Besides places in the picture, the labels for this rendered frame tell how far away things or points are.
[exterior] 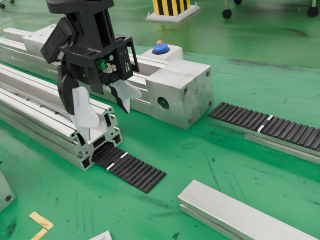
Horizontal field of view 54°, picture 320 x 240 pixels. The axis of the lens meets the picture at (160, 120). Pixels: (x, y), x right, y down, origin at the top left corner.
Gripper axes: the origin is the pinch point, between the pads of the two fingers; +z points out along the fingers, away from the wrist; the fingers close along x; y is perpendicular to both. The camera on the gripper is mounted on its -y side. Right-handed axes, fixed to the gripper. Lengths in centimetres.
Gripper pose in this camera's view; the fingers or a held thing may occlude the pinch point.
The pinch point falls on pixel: (104, 119)
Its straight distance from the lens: 52.6
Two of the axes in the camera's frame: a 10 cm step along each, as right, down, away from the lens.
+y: 7.4, 2.8, -6.1
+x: 6.5, -5.2, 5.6
